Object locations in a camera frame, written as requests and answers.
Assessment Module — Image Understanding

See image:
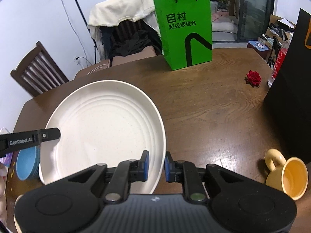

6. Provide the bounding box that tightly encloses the cream plate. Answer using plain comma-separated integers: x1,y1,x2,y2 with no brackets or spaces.
40,80,166,194

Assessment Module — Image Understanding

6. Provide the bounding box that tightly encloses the person's left hand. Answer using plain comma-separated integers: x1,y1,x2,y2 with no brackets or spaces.
0,163,7,226

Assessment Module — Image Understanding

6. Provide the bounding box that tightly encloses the purple tissue pack lower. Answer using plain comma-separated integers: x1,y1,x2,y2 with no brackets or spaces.
0,127,13,168

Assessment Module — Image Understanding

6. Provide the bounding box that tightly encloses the blue bowl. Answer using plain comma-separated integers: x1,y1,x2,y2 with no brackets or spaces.
16,146,40,181

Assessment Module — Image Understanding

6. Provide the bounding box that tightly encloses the dark wooden chair left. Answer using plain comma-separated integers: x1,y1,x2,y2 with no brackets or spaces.
10,42,69,97

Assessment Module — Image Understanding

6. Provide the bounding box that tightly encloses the yellow mug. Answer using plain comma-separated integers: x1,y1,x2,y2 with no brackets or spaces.
264,148,309,201

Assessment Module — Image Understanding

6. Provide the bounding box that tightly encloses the red rose flower head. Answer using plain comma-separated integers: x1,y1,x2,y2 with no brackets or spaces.
245,70,261,87

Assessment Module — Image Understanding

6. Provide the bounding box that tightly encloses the black paper shopping bag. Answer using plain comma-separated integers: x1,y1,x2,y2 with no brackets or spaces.
264,10,311,163

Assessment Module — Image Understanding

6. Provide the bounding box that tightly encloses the black garment on chair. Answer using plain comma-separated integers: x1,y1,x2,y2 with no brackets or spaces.
108,30,162,59

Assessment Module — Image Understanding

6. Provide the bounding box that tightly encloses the wooden chair with clothes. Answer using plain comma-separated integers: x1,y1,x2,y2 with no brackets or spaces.
100,19,162,66

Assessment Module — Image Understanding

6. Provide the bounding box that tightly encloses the green paper shopping bag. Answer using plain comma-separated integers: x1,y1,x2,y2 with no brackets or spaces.
153,0,212,70

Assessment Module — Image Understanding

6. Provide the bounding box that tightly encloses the cream sweater on chair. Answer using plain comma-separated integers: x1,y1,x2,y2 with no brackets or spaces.
87,0,160,55

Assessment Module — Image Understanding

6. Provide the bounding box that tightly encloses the red drink bottle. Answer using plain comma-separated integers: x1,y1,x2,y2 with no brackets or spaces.
267,39,291,88

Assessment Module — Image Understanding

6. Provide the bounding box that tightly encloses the white charging cable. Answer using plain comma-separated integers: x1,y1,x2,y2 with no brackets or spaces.
86,63,111,76

